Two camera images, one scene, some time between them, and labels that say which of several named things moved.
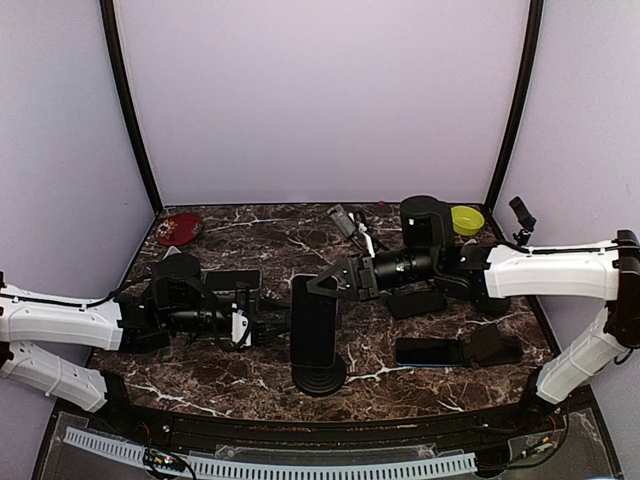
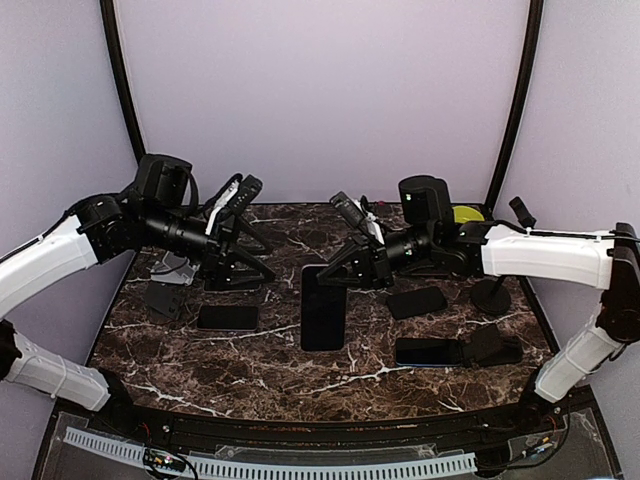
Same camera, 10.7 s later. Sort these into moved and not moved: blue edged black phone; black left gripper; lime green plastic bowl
Moved: black left gripper
Not moved: lime green plastic bowl; blue edged black phone
